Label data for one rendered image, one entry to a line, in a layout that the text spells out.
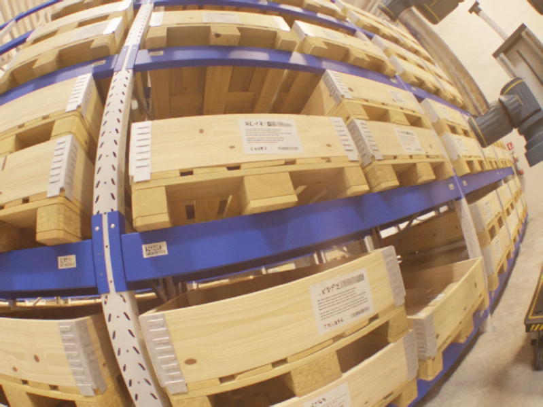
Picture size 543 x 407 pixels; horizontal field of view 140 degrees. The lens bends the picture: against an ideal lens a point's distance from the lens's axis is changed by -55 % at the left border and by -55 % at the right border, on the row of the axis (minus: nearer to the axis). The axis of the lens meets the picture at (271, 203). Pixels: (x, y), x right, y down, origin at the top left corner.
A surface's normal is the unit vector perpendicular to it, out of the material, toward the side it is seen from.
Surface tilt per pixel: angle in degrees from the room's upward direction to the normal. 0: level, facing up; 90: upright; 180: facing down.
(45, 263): 90
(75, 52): 180
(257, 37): 180
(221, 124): 90
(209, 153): 90
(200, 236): 90
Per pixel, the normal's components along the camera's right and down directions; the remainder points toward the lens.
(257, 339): 0.29, -0.34
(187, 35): 0.25, 0.93
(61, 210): 0.86, -0.34
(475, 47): -0.92, 0.15
